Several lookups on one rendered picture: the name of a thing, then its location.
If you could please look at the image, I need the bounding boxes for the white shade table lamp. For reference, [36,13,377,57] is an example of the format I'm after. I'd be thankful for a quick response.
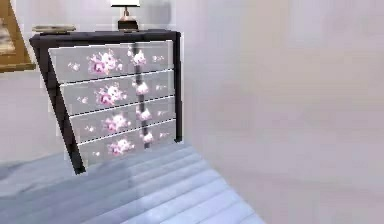
[109,0,141,33]

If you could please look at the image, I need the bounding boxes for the black flowered chest of drawers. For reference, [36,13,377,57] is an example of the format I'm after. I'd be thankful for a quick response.
[28,28,184,176]

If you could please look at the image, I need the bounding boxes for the wooden framed picture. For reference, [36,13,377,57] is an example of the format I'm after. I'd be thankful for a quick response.
[0,0,37,74]

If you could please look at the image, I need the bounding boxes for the grey flat book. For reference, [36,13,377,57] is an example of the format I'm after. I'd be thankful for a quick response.
[31,24,77,35]

